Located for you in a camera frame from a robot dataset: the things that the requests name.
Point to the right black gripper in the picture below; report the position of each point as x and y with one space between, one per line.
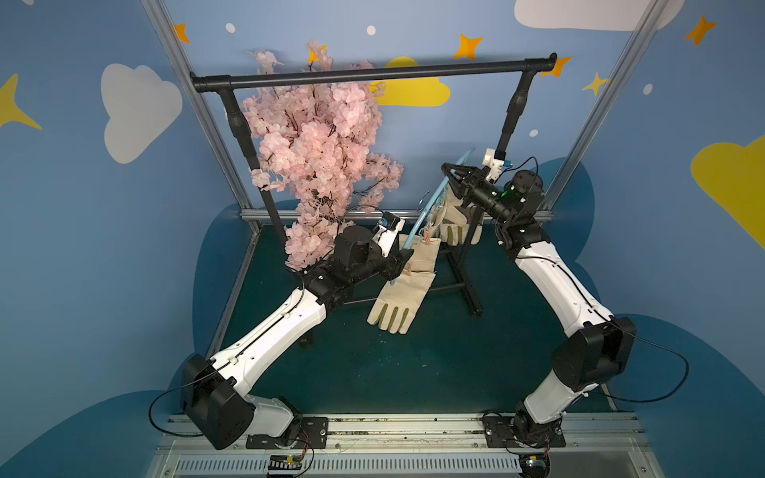
469 185

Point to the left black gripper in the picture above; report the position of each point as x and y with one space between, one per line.
396 261

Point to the beige glove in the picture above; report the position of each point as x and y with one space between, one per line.
398 302
452 221
425 254

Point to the light blue wavy clip hanger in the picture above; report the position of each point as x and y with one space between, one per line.
433 201

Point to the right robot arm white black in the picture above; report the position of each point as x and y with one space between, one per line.
598 345

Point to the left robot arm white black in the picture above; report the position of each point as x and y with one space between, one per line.
215 393

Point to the black garment rack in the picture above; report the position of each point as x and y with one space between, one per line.
370 71

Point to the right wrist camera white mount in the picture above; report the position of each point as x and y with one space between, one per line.
493 167

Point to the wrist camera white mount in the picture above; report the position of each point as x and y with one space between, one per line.
493 167
386 232

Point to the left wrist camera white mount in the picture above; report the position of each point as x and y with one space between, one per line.
386 232

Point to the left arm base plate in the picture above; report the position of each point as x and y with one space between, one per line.
299 431

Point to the aluminium front rail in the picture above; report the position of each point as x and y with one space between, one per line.
415 445

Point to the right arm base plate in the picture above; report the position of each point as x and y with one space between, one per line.
519 430

